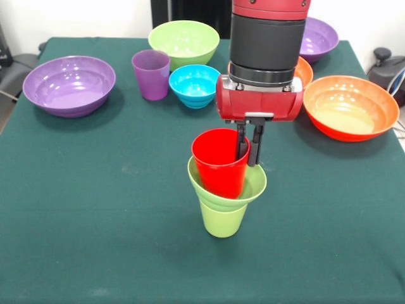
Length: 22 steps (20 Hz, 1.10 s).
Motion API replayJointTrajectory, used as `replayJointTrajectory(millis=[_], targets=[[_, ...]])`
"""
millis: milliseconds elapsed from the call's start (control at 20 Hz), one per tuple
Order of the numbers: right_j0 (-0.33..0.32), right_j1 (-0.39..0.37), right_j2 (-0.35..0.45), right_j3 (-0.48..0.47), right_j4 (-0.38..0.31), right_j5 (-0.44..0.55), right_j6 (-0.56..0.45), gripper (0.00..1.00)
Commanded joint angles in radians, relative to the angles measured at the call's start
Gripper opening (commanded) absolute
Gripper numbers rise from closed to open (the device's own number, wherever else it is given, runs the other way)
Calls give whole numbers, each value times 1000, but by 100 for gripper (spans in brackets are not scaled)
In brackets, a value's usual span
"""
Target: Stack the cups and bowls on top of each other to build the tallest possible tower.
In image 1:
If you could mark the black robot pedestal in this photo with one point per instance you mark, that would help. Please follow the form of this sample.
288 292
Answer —
190 9

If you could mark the small blue plastic bowl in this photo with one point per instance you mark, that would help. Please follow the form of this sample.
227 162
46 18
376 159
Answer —
193 88

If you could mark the purple plastic cup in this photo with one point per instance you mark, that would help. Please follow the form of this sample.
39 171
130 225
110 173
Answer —
148 79

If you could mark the small green plastic bowl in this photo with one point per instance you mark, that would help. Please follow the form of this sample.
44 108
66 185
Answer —
256 187

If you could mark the large orange plastic bowl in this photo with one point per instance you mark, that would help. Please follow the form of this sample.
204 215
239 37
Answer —
305 74
351 111

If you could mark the dark green table cloth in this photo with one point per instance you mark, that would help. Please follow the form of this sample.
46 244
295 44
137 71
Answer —
202 269

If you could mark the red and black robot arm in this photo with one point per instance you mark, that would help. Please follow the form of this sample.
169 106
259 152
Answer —
265 41

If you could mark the green plastic cup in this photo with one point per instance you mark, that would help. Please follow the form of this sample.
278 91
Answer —
221 221

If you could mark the red plastic cup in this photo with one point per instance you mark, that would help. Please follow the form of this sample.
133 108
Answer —
218 171

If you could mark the large green plastic bowl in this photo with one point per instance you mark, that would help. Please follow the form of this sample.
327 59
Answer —
183 41

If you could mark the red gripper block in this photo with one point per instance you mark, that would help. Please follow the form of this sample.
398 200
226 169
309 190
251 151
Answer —
259 103

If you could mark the large purple plastic bowl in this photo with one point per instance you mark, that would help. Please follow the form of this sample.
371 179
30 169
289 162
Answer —
69 95
319 41

